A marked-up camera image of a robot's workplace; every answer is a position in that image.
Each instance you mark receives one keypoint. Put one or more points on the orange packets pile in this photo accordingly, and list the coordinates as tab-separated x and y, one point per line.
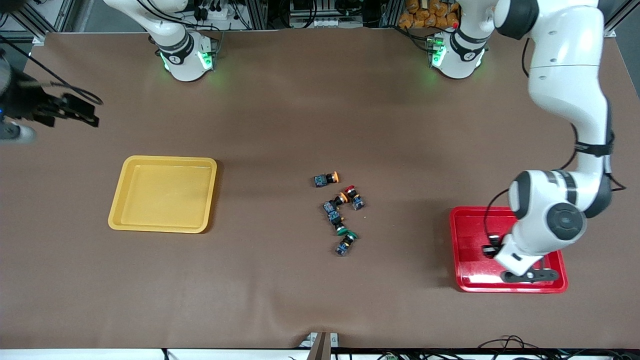
425	15

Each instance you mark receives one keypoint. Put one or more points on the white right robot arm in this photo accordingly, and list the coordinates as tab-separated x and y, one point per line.
185	60

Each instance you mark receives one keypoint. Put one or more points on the aluminium frame profile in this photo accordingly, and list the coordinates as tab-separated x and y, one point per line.
617	20
30	27

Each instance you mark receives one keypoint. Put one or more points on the yellow push button switch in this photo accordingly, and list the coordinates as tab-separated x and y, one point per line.
334	203
326	179

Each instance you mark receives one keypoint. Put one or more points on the yellow plastic tray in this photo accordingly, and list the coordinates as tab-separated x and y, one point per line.
165	195

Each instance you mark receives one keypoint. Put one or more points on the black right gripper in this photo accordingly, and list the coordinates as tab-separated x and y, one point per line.
29	101

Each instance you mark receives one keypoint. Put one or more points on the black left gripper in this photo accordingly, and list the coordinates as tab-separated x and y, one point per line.
491	248

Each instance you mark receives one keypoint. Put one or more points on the green push button switch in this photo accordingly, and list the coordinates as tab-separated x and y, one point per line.
345	245
335	219

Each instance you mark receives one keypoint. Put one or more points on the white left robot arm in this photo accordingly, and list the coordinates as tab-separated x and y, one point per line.
570	90

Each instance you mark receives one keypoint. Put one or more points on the brown table mat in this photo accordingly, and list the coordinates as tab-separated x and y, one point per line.
300	100

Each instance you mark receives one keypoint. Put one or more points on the red plastic tray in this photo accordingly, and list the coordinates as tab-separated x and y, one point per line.
470	270

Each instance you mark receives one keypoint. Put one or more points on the white power strip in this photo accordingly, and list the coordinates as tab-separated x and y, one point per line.
215	10

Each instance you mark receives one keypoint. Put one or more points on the metal table edge bracket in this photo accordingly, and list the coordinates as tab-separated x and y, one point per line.
320	346

